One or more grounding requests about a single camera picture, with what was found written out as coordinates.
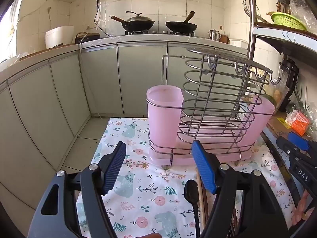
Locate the orange snack packet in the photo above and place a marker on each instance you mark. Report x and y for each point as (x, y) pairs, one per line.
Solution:
(297, 122)

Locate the brown pot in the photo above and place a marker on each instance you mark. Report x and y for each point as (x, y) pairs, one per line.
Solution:
(224, 38)

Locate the black spoon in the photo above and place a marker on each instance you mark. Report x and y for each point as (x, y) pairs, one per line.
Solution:
(191, 191)

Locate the clear plastic bag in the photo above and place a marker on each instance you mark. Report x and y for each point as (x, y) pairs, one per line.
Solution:
(303, 7)

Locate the black blender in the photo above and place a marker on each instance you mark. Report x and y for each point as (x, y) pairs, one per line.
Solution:
(288, 79)

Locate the pink plastic drip tray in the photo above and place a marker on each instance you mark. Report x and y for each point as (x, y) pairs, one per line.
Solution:
(223, 157)

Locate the steel shelf unit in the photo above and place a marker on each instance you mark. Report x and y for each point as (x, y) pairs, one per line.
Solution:
(251, 17)

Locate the person's right hand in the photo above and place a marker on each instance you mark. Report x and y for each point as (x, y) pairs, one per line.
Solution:
(303, 210)

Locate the white rice cooker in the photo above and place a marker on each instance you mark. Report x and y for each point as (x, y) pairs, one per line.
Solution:
(59, 37)

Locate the black wok with lid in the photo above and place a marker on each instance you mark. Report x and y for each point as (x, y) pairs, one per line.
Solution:
(137, 23)

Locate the brown wooden chopstick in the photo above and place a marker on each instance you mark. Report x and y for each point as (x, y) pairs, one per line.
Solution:
(205, 203)
(198, 186)

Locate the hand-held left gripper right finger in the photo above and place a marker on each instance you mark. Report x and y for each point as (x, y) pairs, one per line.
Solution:
(203, 166)

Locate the floral printed cloth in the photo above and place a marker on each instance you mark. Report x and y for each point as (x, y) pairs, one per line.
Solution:
(148, 178)

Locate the pink plastic utensil cup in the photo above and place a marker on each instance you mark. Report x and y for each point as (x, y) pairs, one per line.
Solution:
(163, 119)
(262, 119)

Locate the brown cardboard sheet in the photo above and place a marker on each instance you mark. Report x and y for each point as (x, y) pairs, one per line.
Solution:
(277, 126)

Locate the black countertop appliance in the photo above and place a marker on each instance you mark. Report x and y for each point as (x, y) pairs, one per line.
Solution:
(86, 38)

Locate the steel kettle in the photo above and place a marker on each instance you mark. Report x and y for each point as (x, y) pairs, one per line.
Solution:
(213, 35)

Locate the clear vegetable container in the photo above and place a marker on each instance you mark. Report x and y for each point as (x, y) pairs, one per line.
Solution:
(284, 91)

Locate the dark chopstick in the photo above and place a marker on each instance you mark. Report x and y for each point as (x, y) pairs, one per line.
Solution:
(234, 218)

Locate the green plastic basket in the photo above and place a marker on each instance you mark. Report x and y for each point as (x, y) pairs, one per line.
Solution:
(287, 21)

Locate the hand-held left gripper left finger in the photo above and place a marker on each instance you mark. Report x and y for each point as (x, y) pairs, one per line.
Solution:
(114, 168)

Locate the green leafy plant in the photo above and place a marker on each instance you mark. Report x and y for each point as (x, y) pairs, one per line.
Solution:
(303, 101)

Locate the gas stove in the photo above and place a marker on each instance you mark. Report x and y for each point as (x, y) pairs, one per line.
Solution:
(158, 32)

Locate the kitchen counter with grey cabinets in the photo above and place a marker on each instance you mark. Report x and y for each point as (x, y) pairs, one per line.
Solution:
(62, 91)

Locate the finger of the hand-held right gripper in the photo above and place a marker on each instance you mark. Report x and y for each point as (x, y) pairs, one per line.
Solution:
(298, 141)

